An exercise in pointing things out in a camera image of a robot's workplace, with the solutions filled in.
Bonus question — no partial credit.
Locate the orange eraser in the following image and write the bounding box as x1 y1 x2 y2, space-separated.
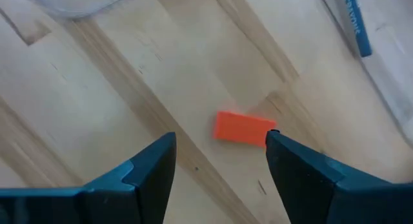
212 110 277 148

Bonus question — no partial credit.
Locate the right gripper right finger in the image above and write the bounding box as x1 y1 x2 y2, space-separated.
265 129 413 224

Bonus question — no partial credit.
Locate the blue crayon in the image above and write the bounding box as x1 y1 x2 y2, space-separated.
341 0 374 58

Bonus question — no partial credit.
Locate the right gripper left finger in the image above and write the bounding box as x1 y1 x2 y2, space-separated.
0 132 177 224

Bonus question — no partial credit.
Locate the large clear plastic bin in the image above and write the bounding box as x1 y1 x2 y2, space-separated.
30 0 138 19

